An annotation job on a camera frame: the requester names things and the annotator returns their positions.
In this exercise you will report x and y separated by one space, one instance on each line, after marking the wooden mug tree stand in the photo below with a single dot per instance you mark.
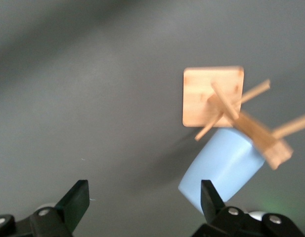
199 98

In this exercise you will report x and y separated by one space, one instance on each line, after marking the light blue plastic cup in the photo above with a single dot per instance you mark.
216 160

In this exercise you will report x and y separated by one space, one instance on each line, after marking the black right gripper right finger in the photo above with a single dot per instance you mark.
211 205

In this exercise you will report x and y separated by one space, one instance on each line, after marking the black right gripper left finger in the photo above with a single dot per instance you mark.
73 205

